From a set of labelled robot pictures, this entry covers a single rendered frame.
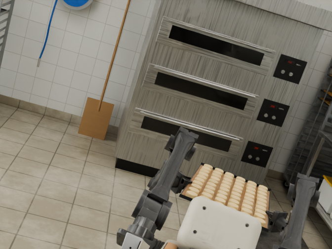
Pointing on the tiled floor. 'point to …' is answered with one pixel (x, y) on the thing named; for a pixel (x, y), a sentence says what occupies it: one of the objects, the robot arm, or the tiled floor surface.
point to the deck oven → (218, 82)
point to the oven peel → (97, 125)
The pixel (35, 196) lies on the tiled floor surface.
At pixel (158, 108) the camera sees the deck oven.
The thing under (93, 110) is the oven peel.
